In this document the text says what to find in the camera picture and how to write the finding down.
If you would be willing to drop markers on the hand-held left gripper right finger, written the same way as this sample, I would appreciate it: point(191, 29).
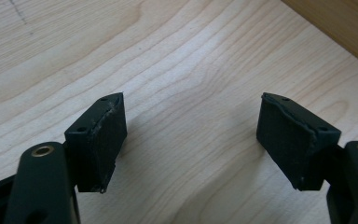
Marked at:
point(289, 143)

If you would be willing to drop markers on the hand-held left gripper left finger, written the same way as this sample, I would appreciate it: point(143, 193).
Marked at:
point(96, 146)

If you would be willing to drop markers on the wooden tea box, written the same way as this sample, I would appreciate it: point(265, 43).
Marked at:
point(338, 25)

